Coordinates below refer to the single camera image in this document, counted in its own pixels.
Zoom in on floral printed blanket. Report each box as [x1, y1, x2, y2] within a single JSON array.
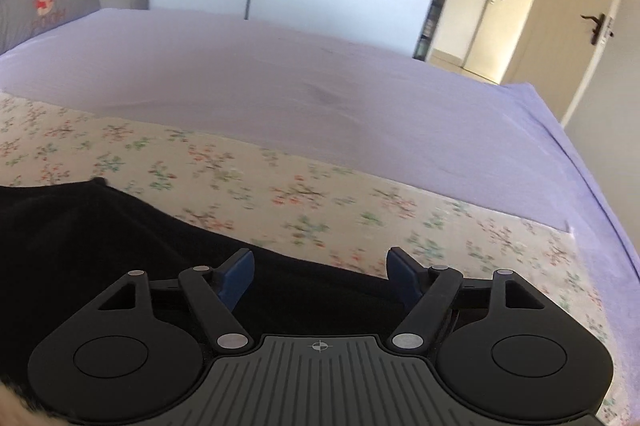
[[0, 90, 621, 426]]

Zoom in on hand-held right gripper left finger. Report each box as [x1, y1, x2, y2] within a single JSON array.
[[97, 248, 257, 352]]

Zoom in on beige open door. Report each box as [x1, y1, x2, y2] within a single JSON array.
[[507, 0, 633, 127]]

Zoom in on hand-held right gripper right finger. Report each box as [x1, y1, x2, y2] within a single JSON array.
[[386, 247, 546, 351]]

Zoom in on purple bed sheet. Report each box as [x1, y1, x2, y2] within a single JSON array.
[[0, 8, 640, 287]]

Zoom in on beige hallway door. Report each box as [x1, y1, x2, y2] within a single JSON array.
[[462, 0, 512, 77]]

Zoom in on dark narrow shelf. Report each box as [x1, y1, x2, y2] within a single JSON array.
[[412, 0, 447, 62]]

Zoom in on dark door handle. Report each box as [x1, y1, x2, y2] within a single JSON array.
[[580, 12, 615, 47]]

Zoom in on black pants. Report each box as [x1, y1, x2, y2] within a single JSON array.
[[0, 178, 418, 382]]

